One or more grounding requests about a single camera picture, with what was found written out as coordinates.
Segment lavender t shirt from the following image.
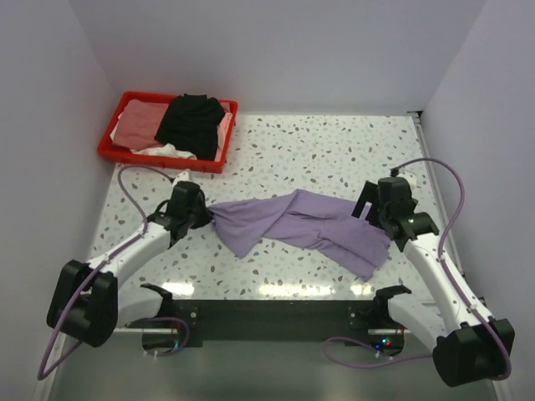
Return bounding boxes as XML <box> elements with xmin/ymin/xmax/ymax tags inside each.
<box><xmin>209</xmin><ymin>190</ymin><xmax>390</xmax><ymax>282</ymax></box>

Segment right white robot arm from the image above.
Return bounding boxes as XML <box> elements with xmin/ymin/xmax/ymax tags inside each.
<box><xmin>352</xmin><ymin>177</ymin><xmax>515</xmax><ymax>387</ymax></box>

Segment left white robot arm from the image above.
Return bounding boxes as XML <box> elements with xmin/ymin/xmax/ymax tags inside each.
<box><xmin>46</xmin><ymin>181</ymin><xmax>212</xmax><ymax>348</ymax></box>

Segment white cream t shirt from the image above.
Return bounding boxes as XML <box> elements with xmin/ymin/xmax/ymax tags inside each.
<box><xmin>130</xmin><ymin>144</ymin><xmax>197</xmax><ymax>160</ymax></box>

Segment black t shirt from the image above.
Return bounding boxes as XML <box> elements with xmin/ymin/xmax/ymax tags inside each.
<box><xmin>155</xmin><ymin>94</ymin><xmax>226</xmax><ymax>161</ymax></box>

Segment light pink t shirt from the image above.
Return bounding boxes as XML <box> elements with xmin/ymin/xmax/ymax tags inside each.
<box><xmin>214</xmin><ymin>110</ymin><xmax>232</xmax><ymax>162</ymax></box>

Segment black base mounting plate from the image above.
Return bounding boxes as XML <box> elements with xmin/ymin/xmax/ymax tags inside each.
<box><xmin>141</xmin><ymin>298</ymin><xmax>405</xmax><ymax>350</ymax></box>

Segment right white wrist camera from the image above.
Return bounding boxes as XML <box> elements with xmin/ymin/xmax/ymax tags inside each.
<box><xmin>390</xmin><ymin>168</ymin><xmax>418</xmax><ymax>190</ymax></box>

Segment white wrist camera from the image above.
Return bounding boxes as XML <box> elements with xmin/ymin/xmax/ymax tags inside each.
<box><xmin>172</xmin><ymin>170</ymin><xmax>193</xmax><ymax>185</ymax></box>
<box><xmin>390</xmin><ymin>168</ymin><xmax>418</xmax><ymax>190</ymax></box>

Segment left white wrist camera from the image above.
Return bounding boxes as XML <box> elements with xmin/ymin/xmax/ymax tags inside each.
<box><xmin>172</xmin><ymin>170</ymin><xmax>193</xmax><ymax>185</ymax></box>

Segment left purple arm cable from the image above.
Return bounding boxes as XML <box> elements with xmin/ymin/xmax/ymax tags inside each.
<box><xmin>36</xmin><ymin>165</ymin><xmax>185</xmax><ymax>381</ymax></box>

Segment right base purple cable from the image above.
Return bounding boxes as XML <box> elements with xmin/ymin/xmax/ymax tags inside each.
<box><xmin>321</xmin><ymin>336</ymin><xmax>436</xmax><ymax>371</ymax></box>

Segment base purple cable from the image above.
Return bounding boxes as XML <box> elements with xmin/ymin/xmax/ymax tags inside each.
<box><xmin>321</xmin><ymin>336</ymin><xmax>436</xmax><ymax>371</ymax></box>
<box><xmin>140</xmin><ymin>316</ymin><xmax>196</xmax><ymax>356</ymax></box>

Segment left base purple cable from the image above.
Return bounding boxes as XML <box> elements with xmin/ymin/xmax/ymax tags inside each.
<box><xmin>140</xmin><ymin>316</ymin><xmax>196</xmax><ymax>356</ymax></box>

